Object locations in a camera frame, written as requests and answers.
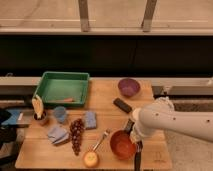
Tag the black dish brush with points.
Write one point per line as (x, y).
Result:
(139, 146)

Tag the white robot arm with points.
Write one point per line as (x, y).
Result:
(161, 115)

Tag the purple bowl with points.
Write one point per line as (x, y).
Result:
(128, 87)

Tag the red bowl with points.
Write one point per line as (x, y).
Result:
(121, 145)

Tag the black rectangular block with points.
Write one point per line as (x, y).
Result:
(122, 105)

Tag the blue sponge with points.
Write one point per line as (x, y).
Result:
(90, 120)

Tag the orange carrot in tray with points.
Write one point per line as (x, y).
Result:
(66, 100)

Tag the dark red grape bunch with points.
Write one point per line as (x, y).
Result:
(76, 131)

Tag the green plastic tray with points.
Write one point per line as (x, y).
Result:
(61, 85)

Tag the blue plastic cup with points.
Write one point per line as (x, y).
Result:
(60, 114)

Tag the brown small cup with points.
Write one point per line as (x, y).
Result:
(42, 120)

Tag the blue folded cloth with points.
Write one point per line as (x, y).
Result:
(57, 134)

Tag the yellow apple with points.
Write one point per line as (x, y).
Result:
(91, 159)

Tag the blue device at left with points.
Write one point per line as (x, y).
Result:
(15, 118)

